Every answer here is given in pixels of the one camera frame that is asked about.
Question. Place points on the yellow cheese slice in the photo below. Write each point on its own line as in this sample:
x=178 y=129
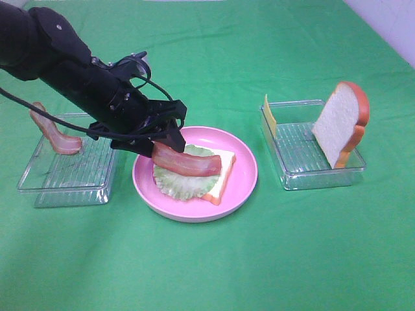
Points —
x=272 y=124

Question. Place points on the pink round plate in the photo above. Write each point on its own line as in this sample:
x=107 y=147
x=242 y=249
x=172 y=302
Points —
x=241 y=182

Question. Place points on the left clear plastic tray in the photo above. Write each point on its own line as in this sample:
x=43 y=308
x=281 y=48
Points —
x=55 y=180

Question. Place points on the green tablecloth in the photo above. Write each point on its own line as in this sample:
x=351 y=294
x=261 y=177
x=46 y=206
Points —
x=349 y=248

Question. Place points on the right clear plastic tray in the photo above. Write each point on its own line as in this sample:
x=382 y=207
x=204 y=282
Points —
x=298 y=159

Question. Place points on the green lettuce leaf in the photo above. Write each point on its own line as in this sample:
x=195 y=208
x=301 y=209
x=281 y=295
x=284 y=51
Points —
x=184 y=187

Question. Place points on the bacon strip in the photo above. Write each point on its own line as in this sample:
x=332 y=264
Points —
x=186 y=164
x=60 y=142

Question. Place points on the bread slice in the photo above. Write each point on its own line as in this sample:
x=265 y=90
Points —
x=341 y=124
x=228 y=158

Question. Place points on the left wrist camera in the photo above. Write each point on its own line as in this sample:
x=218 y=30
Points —
x=133 y=65

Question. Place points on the clear plastic tray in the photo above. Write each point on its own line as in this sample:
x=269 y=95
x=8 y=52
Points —
x=298 y=159
x=55 y=180

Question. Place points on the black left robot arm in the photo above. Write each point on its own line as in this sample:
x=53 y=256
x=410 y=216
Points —
x=39 y=43

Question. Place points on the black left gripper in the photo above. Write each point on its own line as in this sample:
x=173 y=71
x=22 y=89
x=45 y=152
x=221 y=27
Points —
x=161 y=124

